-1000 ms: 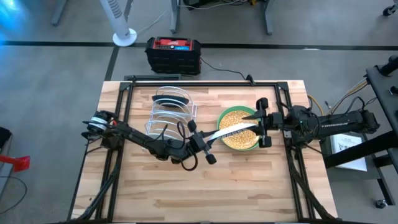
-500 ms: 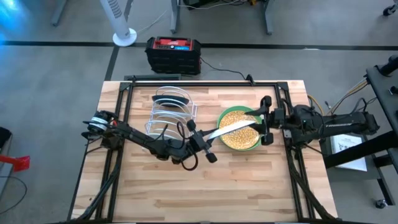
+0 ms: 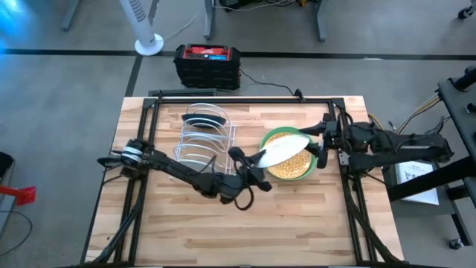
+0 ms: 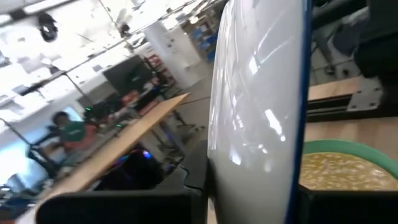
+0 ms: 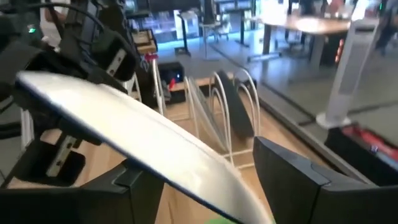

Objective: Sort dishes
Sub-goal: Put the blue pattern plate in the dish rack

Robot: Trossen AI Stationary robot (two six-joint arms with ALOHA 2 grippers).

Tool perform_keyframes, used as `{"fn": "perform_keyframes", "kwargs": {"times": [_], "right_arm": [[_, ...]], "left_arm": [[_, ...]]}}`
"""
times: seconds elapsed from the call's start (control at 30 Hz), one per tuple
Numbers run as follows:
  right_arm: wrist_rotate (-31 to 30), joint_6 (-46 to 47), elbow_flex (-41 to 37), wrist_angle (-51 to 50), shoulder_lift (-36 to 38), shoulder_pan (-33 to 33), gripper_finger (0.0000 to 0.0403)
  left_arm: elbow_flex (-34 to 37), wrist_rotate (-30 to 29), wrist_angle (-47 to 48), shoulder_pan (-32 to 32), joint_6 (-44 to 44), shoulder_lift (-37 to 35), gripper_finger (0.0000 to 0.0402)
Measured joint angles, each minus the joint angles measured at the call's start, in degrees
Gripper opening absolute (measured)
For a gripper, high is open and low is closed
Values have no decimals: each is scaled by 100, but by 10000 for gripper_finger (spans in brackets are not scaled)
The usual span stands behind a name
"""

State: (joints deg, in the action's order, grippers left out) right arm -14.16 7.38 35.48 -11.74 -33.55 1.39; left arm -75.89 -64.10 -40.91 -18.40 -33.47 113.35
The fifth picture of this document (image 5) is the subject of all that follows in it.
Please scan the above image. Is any blue white striped plate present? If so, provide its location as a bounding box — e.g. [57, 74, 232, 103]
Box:
[14, 70, 274, 224]

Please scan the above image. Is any black plate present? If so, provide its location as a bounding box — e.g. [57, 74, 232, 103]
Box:
[215, 70, 255, 139]

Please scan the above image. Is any red black power station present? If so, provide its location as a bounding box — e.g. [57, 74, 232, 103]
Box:
[324, 123, 398, 187]

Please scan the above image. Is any wooden top desk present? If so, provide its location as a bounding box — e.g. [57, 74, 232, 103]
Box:
[257, 14, 352, 68]

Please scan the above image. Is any white tower fan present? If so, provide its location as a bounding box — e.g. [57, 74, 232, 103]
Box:
[315, 18, 382, 130]

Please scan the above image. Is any white wire dish rack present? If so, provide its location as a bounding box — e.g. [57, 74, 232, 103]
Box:
[150, 57, 262, 170]

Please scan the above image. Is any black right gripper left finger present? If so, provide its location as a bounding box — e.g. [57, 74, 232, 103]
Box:
[0, 160, 165, 224]

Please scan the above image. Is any large green plate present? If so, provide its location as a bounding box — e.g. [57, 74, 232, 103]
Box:
[203, 217, 249, 224]

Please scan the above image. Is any black aluminium table frame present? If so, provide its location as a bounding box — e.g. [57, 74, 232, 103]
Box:
[256, 93, 379, 186]

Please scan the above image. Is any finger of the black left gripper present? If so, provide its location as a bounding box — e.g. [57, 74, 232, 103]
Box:
[37, 111, 102, 146]
[58, 34, 128, 93]

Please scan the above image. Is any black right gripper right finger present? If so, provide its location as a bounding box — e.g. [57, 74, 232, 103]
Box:
[252, 136, 398, 224]

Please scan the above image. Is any dark floor bin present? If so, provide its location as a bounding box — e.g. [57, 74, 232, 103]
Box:
[158, 61, 186, 104]

